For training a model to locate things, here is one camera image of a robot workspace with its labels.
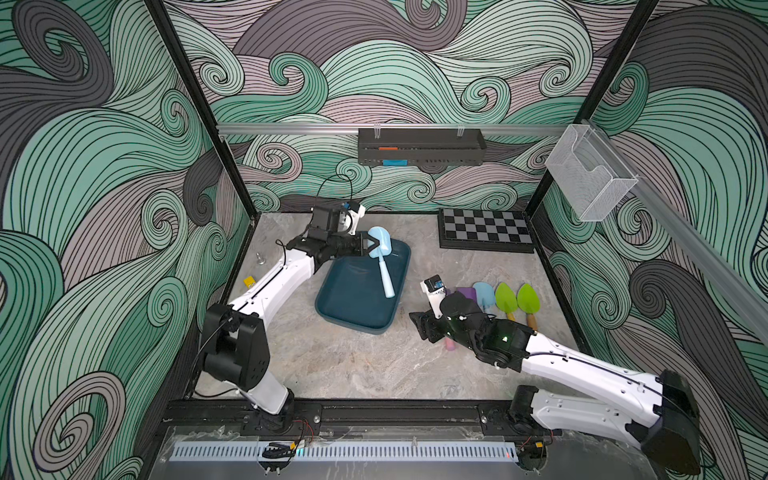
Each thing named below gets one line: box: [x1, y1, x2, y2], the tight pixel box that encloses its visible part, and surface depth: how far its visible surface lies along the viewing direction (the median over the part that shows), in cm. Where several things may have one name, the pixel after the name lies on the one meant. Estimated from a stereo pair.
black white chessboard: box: [438, 208, 536, 253], surface depth 113 cm
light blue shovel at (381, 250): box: [368, 226, 395, 299], surface depth 82 cm
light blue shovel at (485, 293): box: [472, 281, 495, 314], surface depth 97 cm
